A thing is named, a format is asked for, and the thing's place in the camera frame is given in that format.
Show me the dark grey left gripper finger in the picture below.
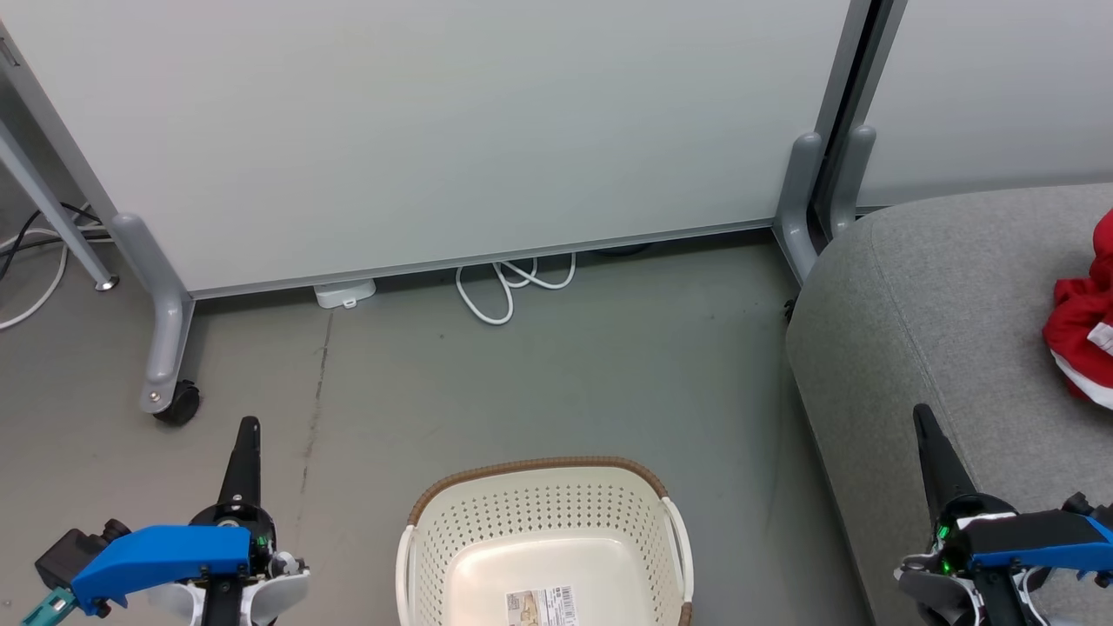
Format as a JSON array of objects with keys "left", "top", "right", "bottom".
[{"left": 217, "top": 416, "right": 262, "bottom": 510}]

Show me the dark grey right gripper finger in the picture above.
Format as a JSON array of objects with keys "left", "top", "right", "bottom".
[{"left": 911, "top": 404, "right": 978, "bottom": 523}]

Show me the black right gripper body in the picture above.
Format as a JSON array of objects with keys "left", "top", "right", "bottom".
[{"left": 933, "top": 494, "right": 1017, "bottom": 576}]

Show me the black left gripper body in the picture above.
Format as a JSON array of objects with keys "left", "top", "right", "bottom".
[{"left": 190, "top": 503, "right": 278, "bottom": 576}]

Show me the red shirt with white stripes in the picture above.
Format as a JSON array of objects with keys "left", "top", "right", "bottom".
[{"left": 1042, "top": 276, "right": 1113, "bottom": 410}]

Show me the cream perforated laundry basket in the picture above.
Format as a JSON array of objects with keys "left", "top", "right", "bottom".
[{"left": 396, "top": 456, "right": 695, "bottom": 626}]

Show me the paper basket label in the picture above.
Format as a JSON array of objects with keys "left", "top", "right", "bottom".
[{"left": 504, "top": 585, "right": 577, "bottom": 626}]

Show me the grey partition leg with caster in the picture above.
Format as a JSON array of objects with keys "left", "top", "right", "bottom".
[{"left": 111, "top": 213, "right": 194, "bottom": 414}]

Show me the grey fabric sofa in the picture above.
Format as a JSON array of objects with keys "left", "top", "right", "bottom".
[{"left": 785, "top": 183, "right": 1113, "bottom": 626}]

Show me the white plug box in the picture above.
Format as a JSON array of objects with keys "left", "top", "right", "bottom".
[{"left": 313, "top": 278, "right": 377, "bottom": 310}]

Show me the grey metal table leg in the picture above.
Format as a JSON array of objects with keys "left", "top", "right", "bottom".
[{"left": 0, "top": 122, "right": 120, "bottom": 292}]

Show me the wide white partition panel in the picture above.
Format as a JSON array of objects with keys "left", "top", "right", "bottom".
[{"left": 0, "top": 0, "right": 857, "bottom": 301}]

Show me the narrow white partition panel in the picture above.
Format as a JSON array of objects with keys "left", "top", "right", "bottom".
[{"left": 856, "top": 0, "right": 1113, "bottom": 210}]

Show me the blue left camera mount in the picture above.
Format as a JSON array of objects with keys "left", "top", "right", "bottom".
[{"left": 71, "top": 524, "right": 253, "bottom": 614}]

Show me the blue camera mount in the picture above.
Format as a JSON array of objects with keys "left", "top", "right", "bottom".
[
  {"left": 961, "top": 511, "right": 1113, "bottom": 576},
  {"left": 71, "top": 524, "right": 253, "bottom": 614}
]

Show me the blue right camera mount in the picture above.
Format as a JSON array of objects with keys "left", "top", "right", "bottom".
[{"left": 961, "top": 511, "right": 1113, "bottom": 576}]

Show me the teal left cable connector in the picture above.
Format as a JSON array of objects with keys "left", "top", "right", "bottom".
[{"left": 19, "top": 587, "right": 79, "bottom": 626}]

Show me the white loose floor cable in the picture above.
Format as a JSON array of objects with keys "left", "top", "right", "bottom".
[{"left": 0, "top": 228, "right": 114, "bottom": 331}]

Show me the white coiled floor cable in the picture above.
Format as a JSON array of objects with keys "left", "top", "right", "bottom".
[{"left": 455, "top": 252, "right": 577, "bottom": 326}]

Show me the black loose floor cable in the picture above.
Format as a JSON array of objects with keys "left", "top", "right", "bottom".
[{"left": 0, "top": 204, "right": 105, "bottom": 283}]

